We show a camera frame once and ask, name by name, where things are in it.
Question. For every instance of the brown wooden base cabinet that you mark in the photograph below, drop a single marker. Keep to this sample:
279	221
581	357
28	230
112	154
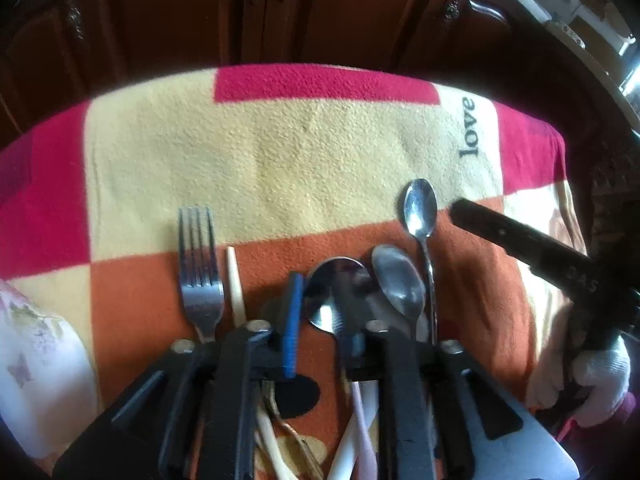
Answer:
200	15

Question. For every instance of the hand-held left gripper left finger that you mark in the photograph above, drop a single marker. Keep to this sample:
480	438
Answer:
292	330

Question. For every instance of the white floral cushion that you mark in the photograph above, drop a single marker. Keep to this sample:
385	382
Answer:
40	370

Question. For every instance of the metal fork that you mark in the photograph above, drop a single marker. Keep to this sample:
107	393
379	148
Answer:
201	280

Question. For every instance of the checked fleece blanket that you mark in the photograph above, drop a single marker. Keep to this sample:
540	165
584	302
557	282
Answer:
320	160

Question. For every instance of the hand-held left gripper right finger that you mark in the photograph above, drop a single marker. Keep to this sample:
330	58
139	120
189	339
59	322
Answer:
356	350

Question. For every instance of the large metal spoon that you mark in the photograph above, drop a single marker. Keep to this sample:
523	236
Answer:
325	300

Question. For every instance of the person's right hand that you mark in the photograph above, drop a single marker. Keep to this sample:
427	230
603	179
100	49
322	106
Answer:
602	380

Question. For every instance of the medium metal spoon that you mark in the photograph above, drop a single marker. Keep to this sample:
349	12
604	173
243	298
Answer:
400	285

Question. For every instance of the small metal teaspoon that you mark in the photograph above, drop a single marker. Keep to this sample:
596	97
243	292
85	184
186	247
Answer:
421	210

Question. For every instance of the pale stone countertop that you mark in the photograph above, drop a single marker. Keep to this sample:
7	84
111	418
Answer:
575	45

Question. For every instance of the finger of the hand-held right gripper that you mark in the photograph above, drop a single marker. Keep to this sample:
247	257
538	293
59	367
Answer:
505	235

